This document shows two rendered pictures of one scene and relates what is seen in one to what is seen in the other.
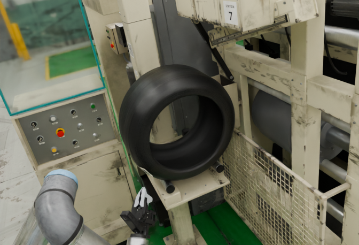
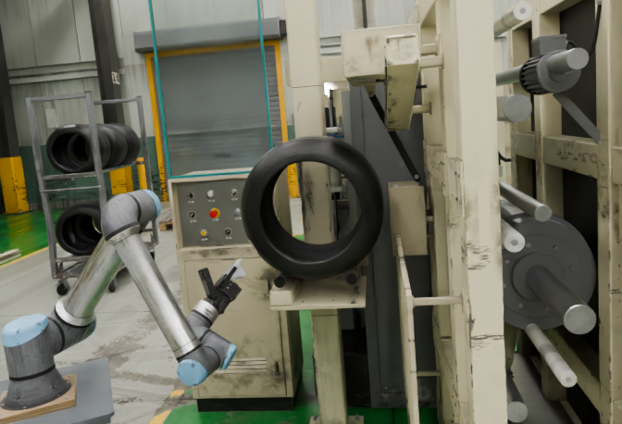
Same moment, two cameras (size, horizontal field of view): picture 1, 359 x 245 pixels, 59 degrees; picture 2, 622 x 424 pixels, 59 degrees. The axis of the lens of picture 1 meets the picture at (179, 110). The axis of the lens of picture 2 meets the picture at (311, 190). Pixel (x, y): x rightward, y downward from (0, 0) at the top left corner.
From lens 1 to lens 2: 1.13 m
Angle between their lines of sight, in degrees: 30
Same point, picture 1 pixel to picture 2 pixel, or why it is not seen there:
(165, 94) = (285, 154)
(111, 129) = not seen: hidden behind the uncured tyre
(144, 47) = (306, 118)
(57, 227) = (110, 217)
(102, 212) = (239, 337)
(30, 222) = not seen: hidden behind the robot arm
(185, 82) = (312, 145)
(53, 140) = (205, 221)
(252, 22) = (356, 68)
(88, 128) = not seen: hidden behind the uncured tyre
